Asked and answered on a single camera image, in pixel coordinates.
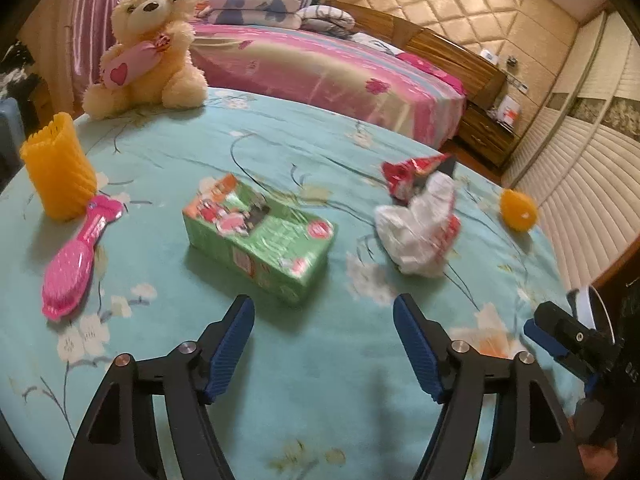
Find pink hairbrush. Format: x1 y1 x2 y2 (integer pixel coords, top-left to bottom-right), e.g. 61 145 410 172
41 195 124 322

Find red snack bag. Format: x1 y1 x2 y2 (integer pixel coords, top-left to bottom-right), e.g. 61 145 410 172
381 154 457 205

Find wooden headboard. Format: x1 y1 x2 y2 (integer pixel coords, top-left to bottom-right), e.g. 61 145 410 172
326 0 506 110

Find white bag on nightstand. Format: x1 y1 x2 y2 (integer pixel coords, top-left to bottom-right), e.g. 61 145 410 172
496 94 521 129

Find orange ribbed cup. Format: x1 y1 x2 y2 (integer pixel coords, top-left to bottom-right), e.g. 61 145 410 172
20 112 98 221

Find teal floral bedsheet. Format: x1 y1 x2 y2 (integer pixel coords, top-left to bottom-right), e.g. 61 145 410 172
1 89 565 479

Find pink floral bed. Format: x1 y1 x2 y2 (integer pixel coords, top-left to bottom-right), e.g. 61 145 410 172
191 21 466 148

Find cream teddy bear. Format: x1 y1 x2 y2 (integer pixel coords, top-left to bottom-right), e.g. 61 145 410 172
82 0 207 119

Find green carton box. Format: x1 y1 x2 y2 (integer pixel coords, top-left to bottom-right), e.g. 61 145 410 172
182 174 337 304

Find pink pillow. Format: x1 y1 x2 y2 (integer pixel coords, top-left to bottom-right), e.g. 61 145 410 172
395 52 466 96

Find blue heart folded quilt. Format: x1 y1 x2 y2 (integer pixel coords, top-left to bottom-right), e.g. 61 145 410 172
198 0 302 29

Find grey white folded quilt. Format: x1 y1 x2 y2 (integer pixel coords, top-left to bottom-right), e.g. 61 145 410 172
296 4 356 39

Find wooden nightstand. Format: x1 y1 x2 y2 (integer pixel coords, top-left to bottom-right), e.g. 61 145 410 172
457 103 518 170

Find white louvered closet doors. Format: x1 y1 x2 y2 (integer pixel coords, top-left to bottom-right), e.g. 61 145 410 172
503 13 639 288

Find red white wrapper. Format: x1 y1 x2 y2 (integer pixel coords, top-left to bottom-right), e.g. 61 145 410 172
374 171 461 278

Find white trash bin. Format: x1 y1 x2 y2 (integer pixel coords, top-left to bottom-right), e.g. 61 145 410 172
566 285 615 344

